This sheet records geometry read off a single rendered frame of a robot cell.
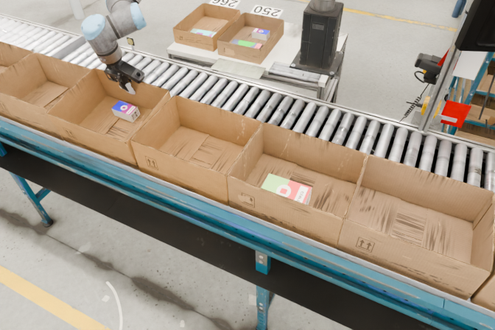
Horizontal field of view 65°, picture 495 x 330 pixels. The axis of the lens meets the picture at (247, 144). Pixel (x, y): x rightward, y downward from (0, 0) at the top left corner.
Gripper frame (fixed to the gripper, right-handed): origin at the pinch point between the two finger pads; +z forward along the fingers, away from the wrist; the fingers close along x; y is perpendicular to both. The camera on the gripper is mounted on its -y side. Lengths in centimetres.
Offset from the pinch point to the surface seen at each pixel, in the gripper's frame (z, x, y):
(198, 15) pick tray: 48, -98, 36
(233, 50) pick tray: 39, -68, -7
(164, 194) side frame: 1, 36, -37
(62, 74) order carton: 4.5, 0.3, 44.7
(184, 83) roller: 37, -35, 7
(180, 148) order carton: 8.7, 14.0, -28.3
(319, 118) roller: 37, -38, -69
